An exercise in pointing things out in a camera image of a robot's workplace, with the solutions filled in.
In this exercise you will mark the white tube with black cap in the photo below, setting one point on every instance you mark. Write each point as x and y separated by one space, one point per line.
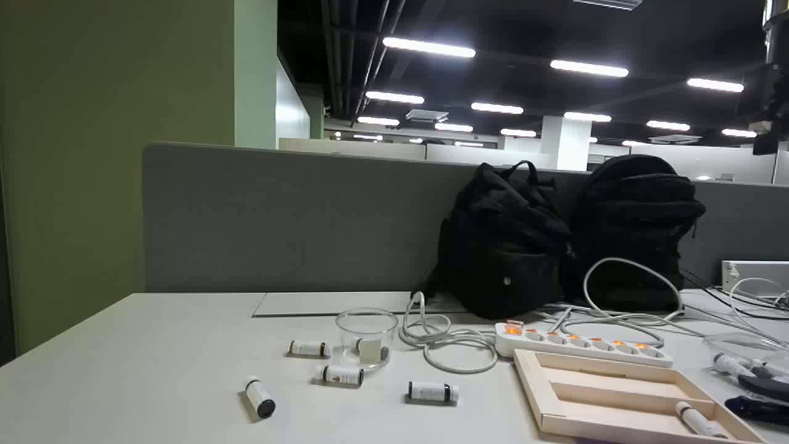
259 398

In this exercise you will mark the wooden tray with divider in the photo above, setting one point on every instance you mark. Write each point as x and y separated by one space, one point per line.
613 382

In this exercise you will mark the white power strip orange switches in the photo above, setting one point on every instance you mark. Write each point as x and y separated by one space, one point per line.
576 344

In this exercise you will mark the black backpack with small logo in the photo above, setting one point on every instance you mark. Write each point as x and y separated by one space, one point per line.
501 246

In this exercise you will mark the ceiling light strip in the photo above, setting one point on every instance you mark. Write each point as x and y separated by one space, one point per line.
497 106
427 47
587 68
587 117
716 84
666 123
396 97

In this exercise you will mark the white tube in wooden tray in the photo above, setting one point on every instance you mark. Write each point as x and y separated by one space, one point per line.
697 419

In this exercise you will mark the white box device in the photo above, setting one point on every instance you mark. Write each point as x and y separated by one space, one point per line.
755 270

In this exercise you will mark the grey partition panel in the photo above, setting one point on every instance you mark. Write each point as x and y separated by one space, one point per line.
286 223

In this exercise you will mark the large black backpack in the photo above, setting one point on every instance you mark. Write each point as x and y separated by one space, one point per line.
632 213

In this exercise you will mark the small white paint tube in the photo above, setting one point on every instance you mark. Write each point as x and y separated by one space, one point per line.
340 376
306 348
430 393

